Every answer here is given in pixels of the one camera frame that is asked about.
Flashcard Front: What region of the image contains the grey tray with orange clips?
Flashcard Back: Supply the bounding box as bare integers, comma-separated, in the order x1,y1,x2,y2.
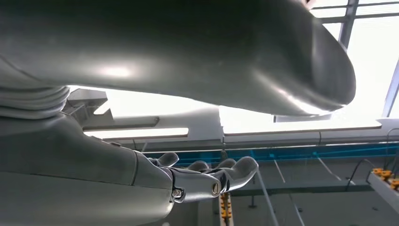
218,192,234,226
367,168,399,205

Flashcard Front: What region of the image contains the blue overhead beam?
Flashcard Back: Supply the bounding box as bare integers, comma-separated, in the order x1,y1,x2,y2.
143,142,399,166

